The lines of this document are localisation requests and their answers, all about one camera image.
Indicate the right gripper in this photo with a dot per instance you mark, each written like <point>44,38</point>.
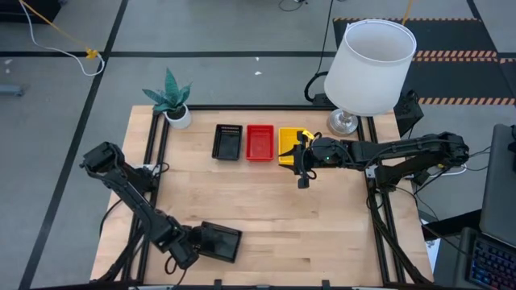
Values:
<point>308,157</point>

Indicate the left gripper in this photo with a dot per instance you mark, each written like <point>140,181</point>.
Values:
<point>187,249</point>

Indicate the yellow slotted plastic basket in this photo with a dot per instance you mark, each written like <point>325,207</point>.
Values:
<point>287,139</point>

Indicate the red slotted plastic basket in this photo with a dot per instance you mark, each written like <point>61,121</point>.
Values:
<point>260,143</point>

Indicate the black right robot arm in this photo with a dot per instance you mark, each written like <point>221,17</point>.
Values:
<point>403,151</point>

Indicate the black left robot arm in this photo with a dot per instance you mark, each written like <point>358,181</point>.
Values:
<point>133,197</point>

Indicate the yellow tape tag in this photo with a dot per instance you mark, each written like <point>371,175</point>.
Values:
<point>308,135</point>

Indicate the black power strip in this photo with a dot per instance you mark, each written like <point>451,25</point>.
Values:
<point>322,99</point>

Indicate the table lamp white shade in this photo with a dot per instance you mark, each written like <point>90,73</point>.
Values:
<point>371,68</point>

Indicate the black power supply box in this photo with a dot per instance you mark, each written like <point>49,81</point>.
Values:
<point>409,113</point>

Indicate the potted plant white pot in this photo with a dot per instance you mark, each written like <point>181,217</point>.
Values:
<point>171,94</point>

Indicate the black side desk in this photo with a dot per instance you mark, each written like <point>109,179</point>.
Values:
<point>447,223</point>

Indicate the black hazard striped mat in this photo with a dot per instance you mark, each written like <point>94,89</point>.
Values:
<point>451,36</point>

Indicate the grey closed laptop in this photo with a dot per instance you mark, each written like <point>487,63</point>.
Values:
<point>500,181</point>

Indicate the backlit rgb keyboard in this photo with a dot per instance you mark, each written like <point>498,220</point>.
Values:
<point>492,266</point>

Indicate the black cabinet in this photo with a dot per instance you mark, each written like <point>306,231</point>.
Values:
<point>28,10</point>

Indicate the black aluminium table frame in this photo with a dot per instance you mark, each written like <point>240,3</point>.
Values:
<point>262,107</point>

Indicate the grey metal bracket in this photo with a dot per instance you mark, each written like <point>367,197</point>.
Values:
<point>10,90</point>

